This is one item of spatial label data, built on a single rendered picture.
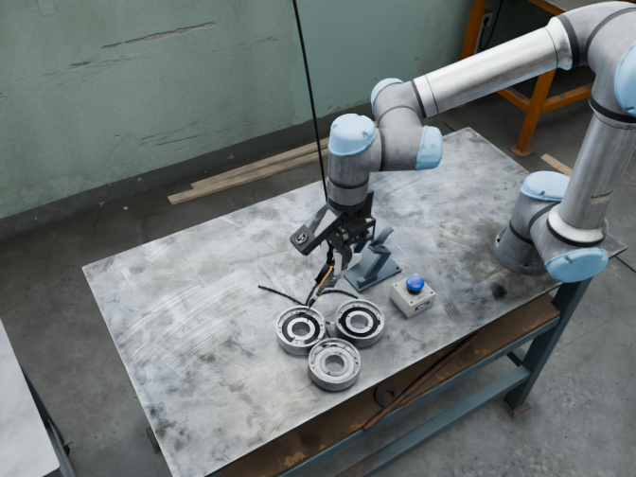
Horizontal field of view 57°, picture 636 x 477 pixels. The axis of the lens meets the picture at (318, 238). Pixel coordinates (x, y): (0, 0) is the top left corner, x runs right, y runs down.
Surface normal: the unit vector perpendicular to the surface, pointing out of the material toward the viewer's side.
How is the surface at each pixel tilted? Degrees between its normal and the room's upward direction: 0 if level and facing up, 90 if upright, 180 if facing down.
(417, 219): 0
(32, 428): 0
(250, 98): 90
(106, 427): 0
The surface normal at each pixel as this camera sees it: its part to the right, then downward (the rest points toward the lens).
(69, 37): 0.52, 0.62
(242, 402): 0.04, -0.71
